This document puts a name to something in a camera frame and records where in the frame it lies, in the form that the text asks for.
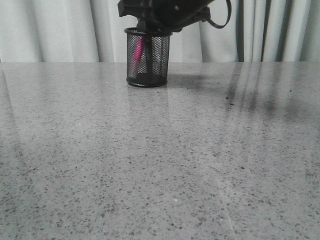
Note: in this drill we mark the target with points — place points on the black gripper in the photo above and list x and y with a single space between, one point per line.
164 16

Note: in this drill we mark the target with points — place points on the black mesh pen holder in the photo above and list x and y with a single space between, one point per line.
152 70

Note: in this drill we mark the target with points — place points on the pink highlighter pen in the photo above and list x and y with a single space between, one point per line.
139 51

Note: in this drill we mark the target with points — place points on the grey curtain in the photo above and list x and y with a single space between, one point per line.
92 31

